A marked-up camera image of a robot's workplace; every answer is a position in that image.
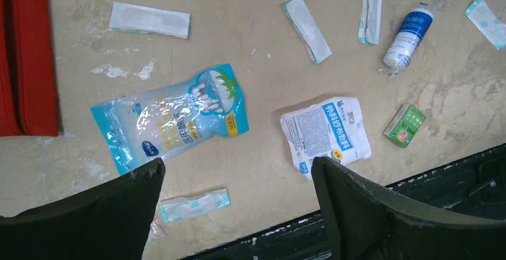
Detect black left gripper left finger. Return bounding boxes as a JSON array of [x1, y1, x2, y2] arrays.
[[1, 158, 165, 259]]

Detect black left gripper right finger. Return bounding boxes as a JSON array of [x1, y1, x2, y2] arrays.
[[311, 157, 505, 259]]

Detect red zipper pouch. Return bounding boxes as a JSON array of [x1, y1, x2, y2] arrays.
[[1, 0, 59, 137]]

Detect small green medicine box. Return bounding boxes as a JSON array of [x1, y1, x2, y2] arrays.
[[383, 103, 426, 148]]

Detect clear bag blue packets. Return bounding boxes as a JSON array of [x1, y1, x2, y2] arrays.
[[146, 216, 166, 246]]

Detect white gauze dressing packet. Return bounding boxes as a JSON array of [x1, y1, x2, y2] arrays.
[[280, 97, 372, 180]]

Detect blue cotton swab bag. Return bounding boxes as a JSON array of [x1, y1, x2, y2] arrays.
[[91, 64, 249, 175]]

